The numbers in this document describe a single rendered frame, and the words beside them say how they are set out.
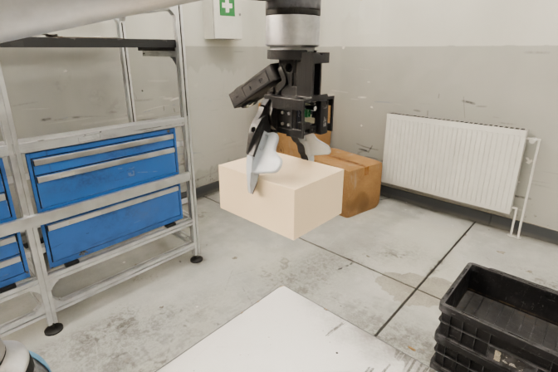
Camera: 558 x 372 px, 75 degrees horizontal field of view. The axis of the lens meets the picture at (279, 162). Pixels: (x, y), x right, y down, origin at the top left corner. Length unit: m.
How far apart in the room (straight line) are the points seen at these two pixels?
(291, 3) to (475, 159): 2.63
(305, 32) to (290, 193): 0.21
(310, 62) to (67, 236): 1.70
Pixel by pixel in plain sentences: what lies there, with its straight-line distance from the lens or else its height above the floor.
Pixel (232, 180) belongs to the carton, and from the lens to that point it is 0.57.
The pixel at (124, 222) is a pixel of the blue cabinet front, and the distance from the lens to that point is 2.11.
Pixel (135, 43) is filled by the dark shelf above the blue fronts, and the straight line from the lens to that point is 2.00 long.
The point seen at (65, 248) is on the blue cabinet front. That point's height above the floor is 0.40.
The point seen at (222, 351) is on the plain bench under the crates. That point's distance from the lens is 0.86.
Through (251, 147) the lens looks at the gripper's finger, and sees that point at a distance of 0.52.
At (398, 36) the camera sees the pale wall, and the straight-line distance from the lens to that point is 3.28.
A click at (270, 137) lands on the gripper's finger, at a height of 1.18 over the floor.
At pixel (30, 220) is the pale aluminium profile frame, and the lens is 1.90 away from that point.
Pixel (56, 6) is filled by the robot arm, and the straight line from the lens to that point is 0.28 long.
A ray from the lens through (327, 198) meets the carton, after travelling 0.55.
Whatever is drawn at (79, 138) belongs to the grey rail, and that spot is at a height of 0.91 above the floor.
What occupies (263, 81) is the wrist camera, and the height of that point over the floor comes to 1.26.
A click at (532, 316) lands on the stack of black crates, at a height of 0.49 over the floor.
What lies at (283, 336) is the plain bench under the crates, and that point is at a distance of 0.89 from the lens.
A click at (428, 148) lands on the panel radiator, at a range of 3.12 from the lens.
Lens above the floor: 1.31
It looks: 18 degrees down
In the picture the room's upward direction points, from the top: straight up
